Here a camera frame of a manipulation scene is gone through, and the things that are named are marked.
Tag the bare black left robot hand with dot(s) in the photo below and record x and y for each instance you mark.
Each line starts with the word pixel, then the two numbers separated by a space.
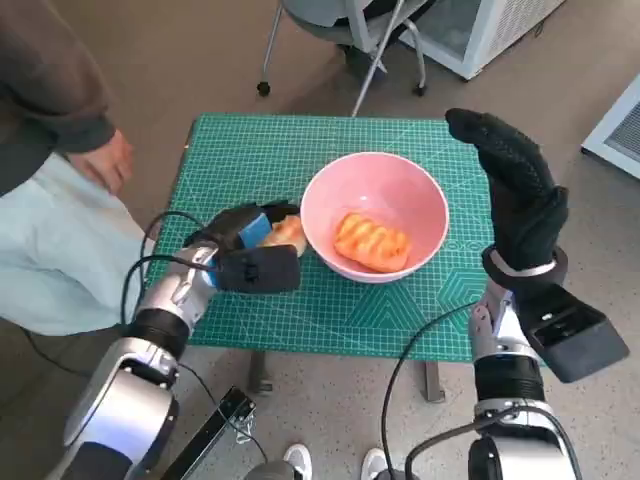
pixel 232 225

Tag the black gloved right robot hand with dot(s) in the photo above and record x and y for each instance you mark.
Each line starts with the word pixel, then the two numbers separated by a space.
pixel 525 210

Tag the round toy bread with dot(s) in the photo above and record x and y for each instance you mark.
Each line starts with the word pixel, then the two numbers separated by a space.
pixel 290 232

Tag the long braided toy bread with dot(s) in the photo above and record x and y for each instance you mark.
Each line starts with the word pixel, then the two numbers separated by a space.
pixel 372 242

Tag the pink bowl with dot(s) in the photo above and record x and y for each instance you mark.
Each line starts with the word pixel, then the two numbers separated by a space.
pixel 380 185

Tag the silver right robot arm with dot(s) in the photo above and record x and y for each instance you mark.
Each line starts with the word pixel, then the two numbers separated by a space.
pixel 510 375

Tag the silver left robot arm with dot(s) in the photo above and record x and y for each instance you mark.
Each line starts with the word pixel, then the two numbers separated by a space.
pixel 135 380

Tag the green cutting mat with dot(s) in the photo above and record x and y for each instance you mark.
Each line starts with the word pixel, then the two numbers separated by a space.
pixel 280 150

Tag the white framed panel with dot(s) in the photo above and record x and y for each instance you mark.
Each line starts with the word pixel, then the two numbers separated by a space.
pixel 620 135

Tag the grey metal table leg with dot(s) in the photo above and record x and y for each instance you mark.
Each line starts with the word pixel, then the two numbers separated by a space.
pixel 260 372
pixel 435 382

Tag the person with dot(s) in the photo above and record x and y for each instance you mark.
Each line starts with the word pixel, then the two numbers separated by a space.
pixel 50 225

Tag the white cabinet with mesh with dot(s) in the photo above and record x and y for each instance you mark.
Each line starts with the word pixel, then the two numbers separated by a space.
pixel 480 30

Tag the black metal bar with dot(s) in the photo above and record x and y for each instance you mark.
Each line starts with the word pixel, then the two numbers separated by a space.
pixel 210 435

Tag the grey office chair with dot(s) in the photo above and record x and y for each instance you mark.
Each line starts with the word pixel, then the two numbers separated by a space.
pixel 350 25

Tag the white shoe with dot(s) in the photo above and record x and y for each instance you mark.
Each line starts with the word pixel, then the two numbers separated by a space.
pixel 375 462
pixel 298 460

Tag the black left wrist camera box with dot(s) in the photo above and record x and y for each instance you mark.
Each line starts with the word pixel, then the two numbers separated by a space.
pixel 260 270

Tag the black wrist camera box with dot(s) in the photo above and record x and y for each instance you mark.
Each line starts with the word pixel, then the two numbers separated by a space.
pixel 575 330
pixel 260 270

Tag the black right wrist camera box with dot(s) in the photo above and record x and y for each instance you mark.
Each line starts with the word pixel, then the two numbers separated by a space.
pixel 575 330

